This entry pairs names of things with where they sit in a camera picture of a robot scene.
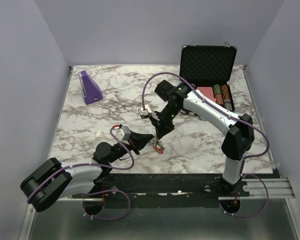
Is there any purple wedge-shaped box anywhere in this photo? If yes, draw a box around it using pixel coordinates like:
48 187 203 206
78 70 103 105

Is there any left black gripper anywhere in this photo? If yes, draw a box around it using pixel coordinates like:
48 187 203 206
108 129 154 164

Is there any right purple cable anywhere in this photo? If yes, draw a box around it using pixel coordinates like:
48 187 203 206
142 72 270 218

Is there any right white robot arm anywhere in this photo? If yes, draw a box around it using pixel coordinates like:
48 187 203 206
150 80 255 196

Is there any pink playing card deck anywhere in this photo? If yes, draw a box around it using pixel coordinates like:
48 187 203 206
197 86 216 103

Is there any black poker chip case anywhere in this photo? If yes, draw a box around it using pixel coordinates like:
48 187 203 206
179 45 237 112

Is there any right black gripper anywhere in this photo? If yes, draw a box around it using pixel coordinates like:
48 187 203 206
148 103 182 140

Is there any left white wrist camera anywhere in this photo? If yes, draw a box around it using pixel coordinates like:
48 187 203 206
113 124 132 141

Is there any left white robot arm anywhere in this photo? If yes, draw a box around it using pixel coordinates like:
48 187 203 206
20 126 154 212

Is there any red keyring with keys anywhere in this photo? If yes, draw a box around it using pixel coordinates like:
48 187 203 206
151 136 165 155

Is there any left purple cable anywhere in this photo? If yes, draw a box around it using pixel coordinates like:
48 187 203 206
26 124 136 221

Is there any purple cable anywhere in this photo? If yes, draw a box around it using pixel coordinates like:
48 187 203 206
26 124 136 221
142 72 270 218

